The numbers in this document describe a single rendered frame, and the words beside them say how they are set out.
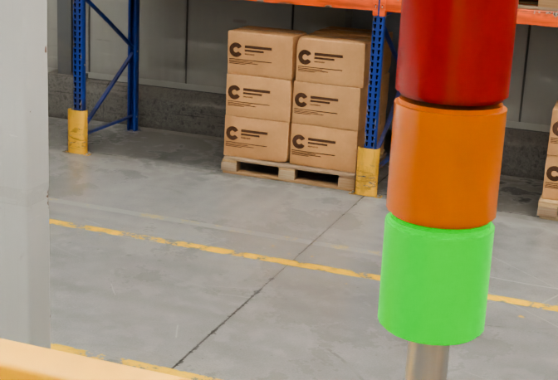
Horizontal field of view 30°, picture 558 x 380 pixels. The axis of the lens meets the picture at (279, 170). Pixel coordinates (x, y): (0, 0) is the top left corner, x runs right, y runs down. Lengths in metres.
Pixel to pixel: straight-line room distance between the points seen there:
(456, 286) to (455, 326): 0.02
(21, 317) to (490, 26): 2.84
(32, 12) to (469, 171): 2.60
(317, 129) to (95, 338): 3.54
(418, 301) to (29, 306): 2.76
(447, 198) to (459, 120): 0.03
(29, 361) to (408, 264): 0.23
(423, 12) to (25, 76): 2.59
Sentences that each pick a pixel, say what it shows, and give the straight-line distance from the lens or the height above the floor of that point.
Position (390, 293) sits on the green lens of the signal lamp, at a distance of 0.48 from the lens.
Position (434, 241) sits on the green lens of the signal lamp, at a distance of 0.46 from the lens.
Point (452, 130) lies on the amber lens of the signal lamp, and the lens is 0.45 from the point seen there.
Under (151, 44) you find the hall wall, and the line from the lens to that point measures 10.60.
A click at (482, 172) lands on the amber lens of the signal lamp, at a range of 0.46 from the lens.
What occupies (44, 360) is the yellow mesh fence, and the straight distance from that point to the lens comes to 0.60.
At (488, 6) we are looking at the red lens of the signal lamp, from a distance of 0.44.
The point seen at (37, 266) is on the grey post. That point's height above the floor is 1.25.
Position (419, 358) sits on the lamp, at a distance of 0.50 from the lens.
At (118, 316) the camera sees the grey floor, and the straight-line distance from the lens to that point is 6.00.
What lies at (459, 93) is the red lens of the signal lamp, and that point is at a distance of 0.44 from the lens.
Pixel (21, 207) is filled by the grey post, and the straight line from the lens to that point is 3.10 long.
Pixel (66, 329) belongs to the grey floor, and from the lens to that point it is 5.85.
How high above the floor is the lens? 2.35
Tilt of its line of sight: 15 degrees down
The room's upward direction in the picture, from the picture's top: 3 degrees clockwise
